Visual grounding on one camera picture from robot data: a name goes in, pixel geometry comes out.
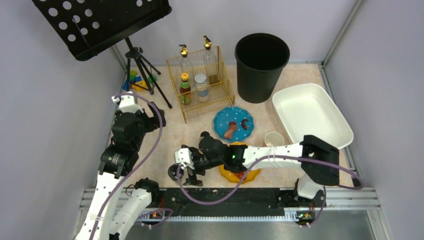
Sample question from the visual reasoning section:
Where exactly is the yellow dotted plate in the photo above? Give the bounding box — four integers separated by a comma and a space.
218, 141, 261, 185

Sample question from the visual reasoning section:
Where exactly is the black cap spice bottle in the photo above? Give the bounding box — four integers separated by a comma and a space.
200, 131, 210, 138

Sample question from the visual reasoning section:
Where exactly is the clear bottle gold pump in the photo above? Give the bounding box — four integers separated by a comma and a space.
179, 44, 195, 88
203, 35, 219, 85

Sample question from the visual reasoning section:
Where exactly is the blue toy block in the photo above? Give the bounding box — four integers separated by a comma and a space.
122, 75, 142, 91

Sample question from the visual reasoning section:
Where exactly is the silver lid shaker jar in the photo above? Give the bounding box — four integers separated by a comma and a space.
194, 73, 209, 102

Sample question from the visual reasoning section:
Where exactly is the lime green toy block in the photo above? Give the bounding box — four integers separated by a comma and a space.
129, 70, 137, 83

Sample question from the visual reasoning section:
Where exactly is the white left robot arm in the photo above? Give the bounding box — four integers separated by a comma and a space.
75, 96, 166, 240

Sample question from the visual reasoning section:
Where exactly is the blue dotted plate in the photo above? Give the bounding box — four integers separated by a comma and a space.
212, 106, 255, 143

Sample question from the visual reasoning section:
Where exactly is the yellow cap sauce bottle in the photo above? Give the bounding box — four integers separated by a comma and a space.
179, 72, 192, 105

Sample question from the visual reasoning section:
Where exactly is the yellow wire rack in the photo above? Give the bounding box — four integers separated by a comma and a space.
166, 46, 235, 124

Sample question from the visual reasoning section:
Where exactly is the curved dark sausage piece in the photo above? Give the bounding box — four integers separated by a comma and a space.
241, 118, 249, 131

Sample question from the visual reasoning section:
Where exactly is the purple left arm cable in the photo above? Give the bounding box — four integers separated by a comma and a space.
87, 93, 173, 240

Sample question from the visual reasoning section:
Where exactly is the black lid grinder jar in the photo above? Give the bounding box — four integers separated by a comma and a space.
167, 164, 184, 183

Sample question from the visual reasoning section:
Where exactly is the yellow toy block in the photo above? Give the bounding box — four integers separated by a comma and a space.
132, 80, 148, 91

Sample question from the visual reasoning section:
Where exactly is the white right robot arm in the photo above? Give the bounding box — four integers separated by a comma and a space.
174, 132, 340, 199

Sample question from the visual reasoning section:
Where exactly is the red sausage front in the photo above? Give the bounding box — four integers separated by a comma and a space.
233, 171, 247, 180

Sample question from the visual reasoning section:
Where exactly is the pink mug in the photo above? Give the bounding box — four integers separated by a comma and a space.
263, 131, 285, 147

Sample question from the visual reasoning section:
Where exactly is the aluminium frame rail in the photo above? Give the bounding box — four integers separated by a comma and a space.
77, 187, 382, 223

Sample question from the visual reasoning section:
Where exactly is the black tripod stand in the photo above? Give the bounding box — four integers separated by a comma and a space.
124, 37, 173, 109

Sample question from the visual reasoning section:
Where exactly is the white plastic basin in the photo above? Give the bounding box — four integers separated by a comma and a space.
272, 83, 354, 150

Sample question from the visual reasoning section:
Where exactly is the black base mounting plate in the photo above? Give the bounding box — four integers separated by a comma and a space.
150, 187, 325, 217

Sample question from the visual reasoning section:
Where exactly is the black perforated music stand tray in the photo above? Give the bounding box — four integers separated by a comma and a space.
33, 0, 172, 62

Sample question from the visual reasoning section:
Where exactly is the black plastic trash bin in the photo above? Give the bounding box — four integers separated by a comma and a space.
234, 33, 291, 104

